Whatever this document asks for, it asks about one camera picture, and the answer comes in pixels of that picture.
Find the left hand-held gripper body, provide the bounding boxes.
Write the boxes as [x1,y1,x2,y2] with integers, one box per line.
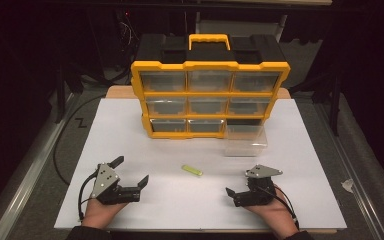
[89,162,143,206]

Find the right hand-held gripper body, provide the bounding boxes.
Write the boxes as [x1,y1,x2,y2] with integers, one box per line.
[233,164,284,208]

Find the light green plastic stick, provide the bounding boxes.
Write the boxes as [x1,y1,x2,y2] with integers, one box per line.
[181,164,204,177]

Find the clear plastic drawer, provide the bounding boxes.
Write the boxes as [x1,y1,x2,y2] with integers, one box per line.
[224,124,268,158]

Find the yellow black drawer organizer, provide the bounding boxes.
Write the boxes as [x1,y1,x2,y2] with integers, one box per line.
[130,33,292,140]

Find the person's right hand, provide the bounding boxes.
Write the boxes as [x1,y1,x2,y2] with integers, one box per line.
[243,186,299,239]

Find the person's left hand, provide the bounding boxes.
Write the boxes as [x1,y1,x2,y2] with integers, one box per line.
[81,196,128,231]

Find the grid of clear drawers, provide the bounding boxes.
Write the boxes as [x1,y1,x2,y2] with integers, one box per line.
[139,70,281,134]

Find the black metal stand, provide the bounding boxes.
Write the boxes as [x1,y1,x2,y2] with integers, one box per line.
[54,63,84,124]
[313,66,343,136]

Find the crumpled white paper scrap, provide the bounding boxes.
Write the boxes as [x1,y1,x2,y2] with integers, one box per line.
[341,178,355,194]

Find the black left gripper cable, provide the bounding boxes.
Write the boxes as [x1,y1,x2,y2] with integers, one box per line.
[77,173,99,223]

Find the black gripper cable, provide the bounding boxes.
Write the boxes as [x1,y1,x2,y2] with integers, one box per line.
[256,184,300,231]
[77,173,99,223]

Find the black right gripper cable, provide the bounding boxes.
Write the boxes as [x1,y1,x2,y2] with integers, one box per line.
[256,184,300,231]

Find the black floor cable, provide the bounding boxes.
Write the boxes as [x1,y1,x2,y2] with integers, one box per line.
[53,94,108,186]

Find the aluminium rail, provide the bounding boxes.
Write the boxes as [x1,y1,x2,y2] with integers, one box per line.
[0,93,78,240]
[313,99,384,240]

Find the bundle of thin wires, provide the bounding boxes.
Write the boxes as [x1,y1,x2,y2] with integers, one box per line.
[118,11,139,51]

